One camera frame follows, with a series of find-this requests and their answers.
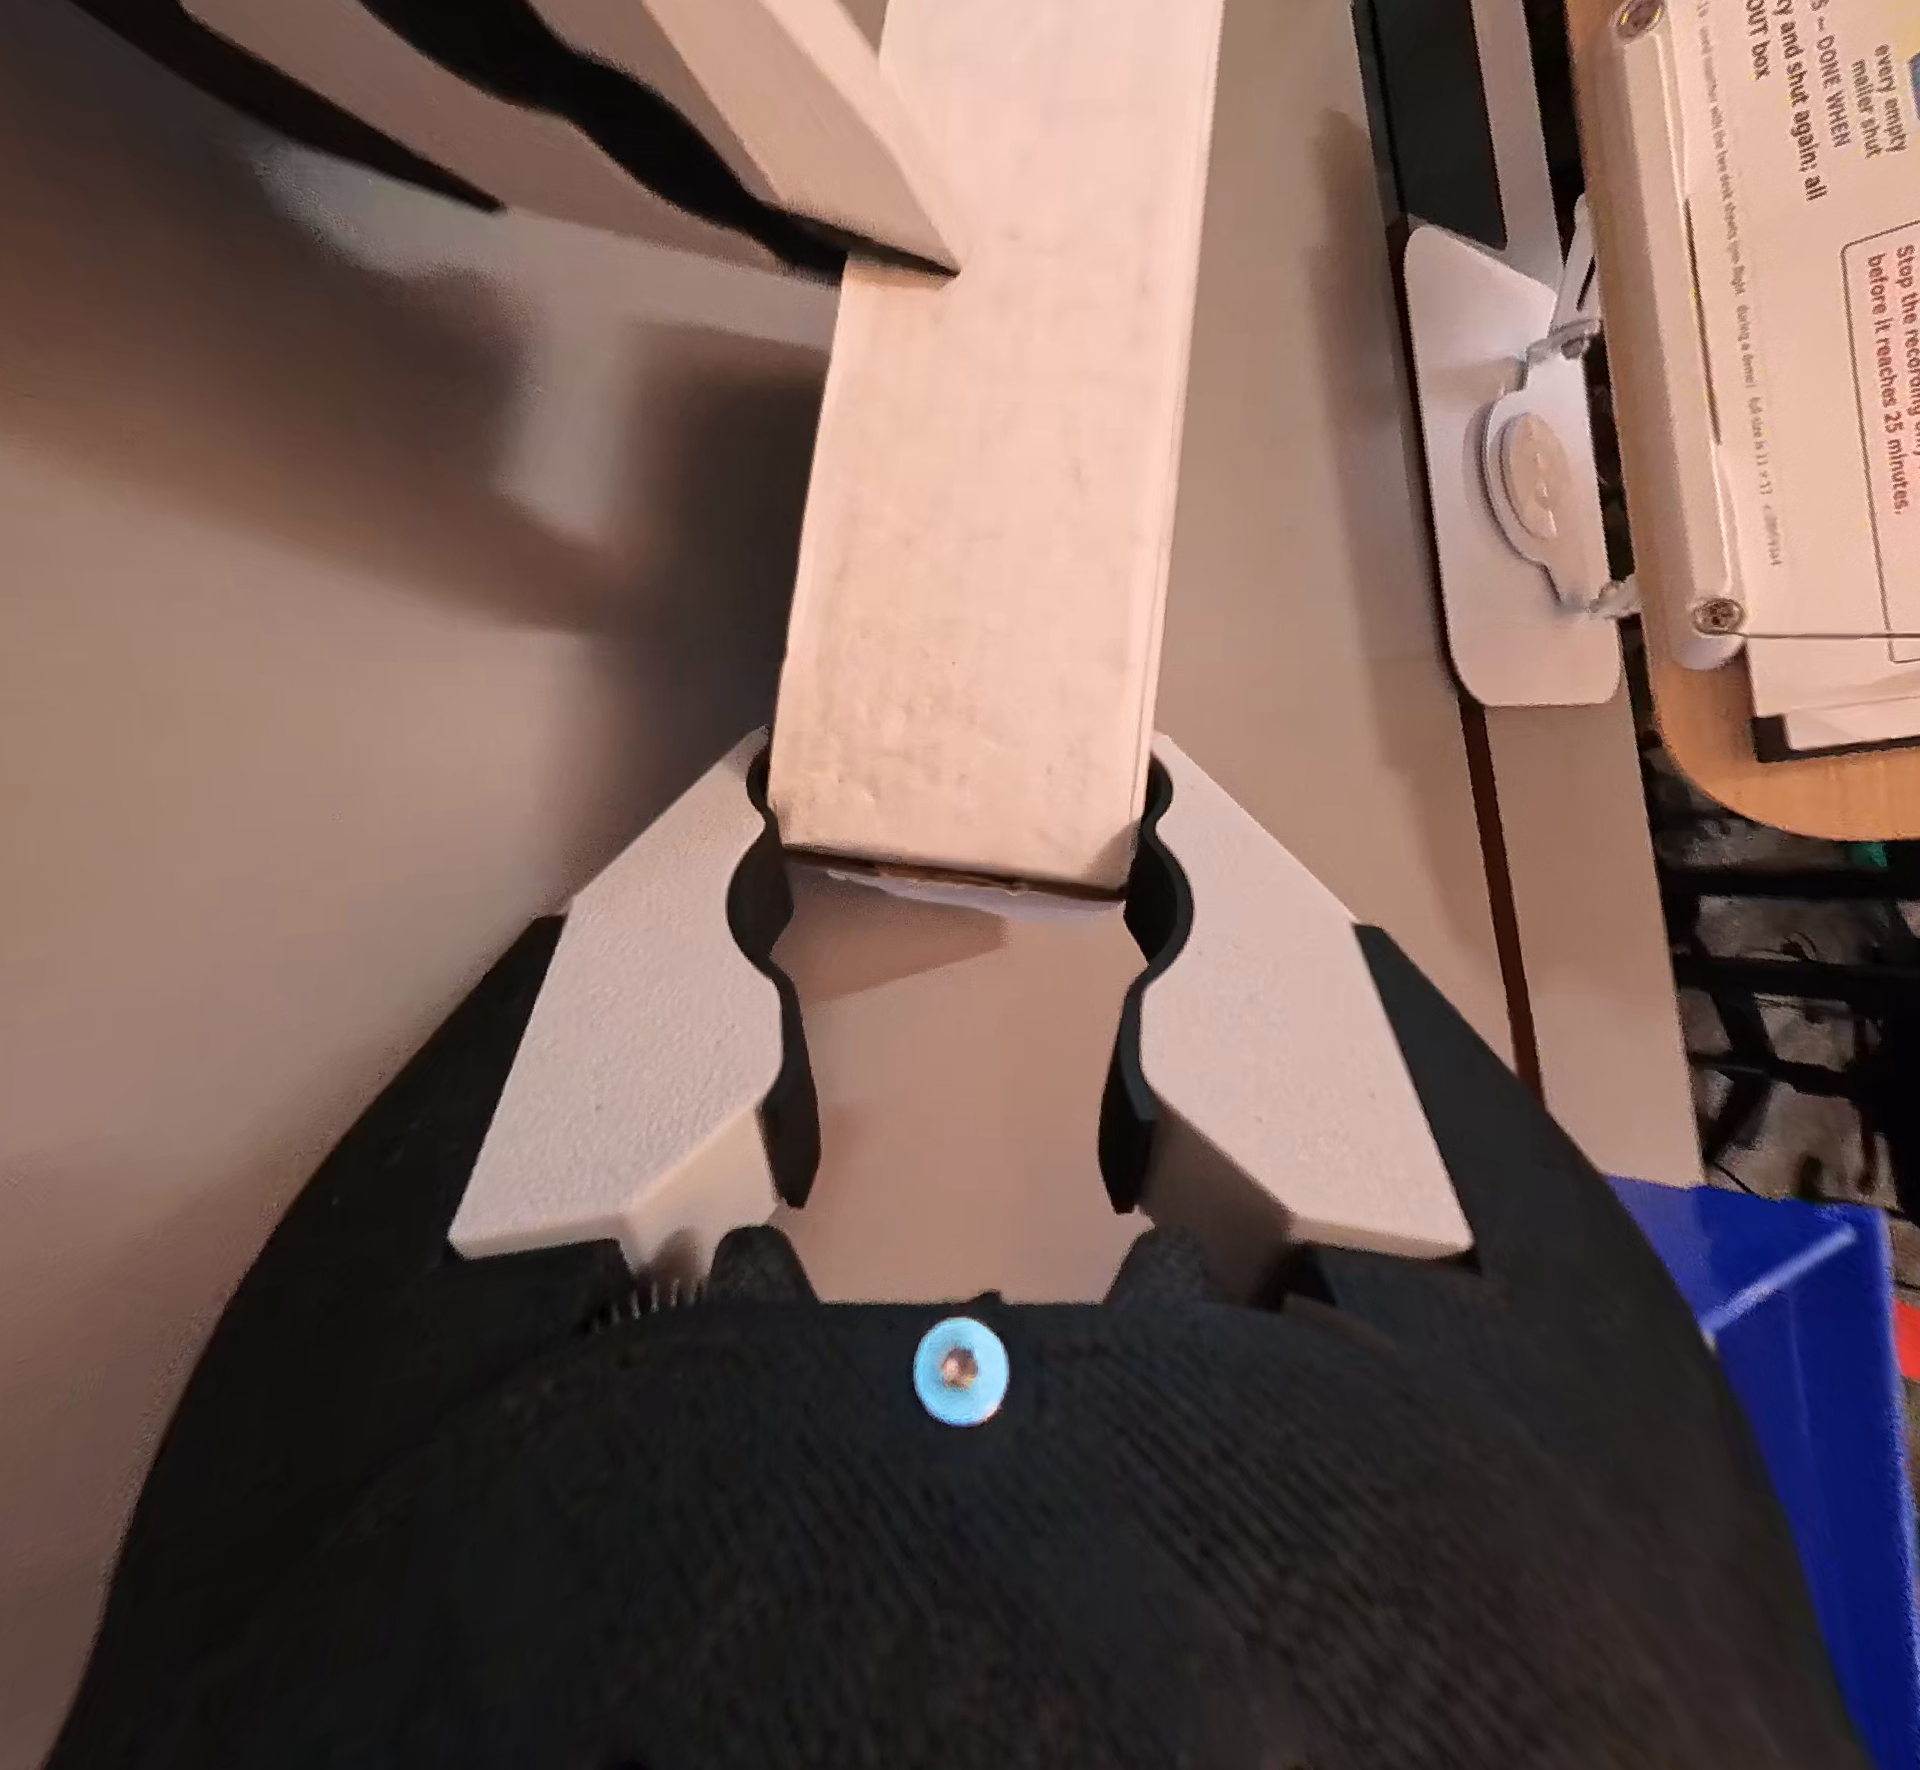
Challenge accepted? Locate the blue plastic bin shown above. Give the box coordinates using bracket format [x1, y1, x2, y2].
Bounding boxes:
[1604, 1176, 1920, 1770]

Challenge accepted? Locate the grey desk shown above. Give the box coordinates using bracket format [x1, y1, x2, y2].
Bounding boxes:
[0, 0, 1547, 1770]

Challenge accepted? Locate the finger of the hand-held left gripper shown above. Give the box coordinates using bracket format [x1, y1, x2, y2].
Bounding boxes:
[125, 0, 846, 290]
[541, 0, 964, 278]

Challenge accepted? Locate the wooden instruction board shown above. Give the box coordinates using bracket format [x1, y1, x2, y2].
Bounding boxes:
[1564, 0, 1920, 843]

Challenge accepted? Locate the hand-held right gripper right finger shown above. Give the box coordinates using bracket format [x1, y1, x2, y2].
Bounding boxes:
[1098, 734, 1479, 1272]

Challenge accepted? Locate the white cardboard mailer box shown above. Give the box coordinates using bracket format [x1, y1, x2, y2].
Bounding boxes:
[765, 0, 1229, 920]

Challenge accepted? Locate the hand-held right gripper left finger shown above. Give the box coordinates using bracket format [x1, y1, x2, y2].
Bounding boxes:
[447, 732, 823, 1272]

